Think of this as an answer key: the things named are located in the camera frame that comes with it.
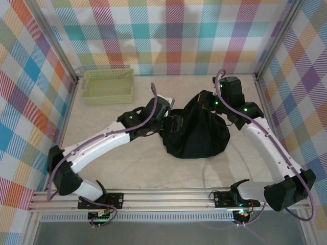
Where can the aluminium corner post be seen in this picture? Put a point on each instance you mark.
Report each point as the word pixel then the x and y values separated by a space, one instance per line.
pixel 278 38
pixel 56 43

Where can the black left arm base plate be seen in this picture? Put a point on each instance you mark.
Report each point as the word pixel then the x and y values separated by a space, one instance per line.
pixel 117 200

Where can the aluminium table side rail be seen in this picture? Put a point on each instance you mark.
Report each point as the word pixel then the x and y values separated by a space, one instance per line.
pixel 64 127
pixel 263 97

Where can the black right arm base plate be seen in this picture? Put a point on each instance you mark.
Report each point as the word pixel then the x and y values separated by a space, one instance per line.
pixel 222 199

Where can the green plastic basket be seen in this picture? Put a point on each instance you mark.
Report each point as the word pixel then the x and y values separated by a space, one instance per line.
pixel 107 86

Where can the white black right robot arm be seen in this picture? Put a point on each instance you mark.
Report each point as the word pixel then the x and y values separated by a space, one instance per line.
pixel 263 145

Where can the aluminium frame leg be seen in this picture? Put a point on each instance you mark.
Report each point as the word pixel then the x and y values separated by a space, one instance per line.
pixel 30 229
pixel 310 229

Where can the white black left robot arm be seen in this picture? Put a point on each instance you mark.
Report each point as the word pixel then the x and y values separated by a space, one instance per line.
pixel 97 145

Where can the grey metal base panel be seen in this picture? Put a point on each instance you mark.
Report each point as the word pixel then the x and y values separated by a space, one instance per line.
pixel 166 234

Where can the black t-shirt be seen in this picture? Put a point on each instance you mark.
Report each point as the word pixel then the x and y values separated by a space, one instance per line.
pixel 199 137

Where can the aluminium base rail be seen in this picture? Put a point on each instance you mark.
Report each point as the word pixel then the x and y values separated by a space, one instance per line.
pixel 166 199

